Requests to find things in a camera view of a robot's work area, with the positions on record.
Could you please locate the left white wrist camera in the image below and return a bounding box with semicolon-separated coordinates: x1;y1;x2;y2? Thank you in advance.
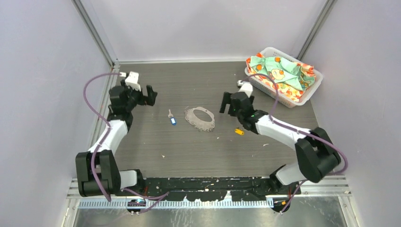
125;71;142;92

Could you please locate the blue capped key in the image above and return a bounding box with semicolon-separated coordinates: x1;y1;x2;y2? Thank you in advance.
168;109;177;125

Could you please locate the colourful printed cloth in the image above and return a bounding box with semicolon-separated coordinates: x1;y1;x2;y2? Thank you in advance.
246;53;316;102

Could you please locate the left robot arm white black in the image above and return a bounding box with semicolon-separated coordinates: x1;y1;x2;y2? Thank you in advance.
75;85;157;199

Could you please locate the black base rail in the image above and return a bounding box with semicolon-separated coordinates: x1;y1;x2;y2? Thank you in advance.
117;176;299;201

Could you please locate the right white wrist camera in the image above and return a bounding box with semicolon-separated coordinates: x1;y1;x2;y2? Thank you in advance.
237;80;253;97

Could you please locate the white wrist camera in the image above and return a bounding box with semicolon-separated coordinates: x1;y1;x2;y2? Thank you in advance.
125;71;142;92
237;80;253;97

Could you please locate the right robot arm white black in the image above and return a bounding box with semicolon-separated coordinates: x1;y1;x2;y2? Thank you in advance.
220;92;341;194

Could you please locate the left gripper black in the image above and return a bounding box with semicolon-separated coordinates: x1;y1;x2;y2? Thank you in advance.
121;80;157;111

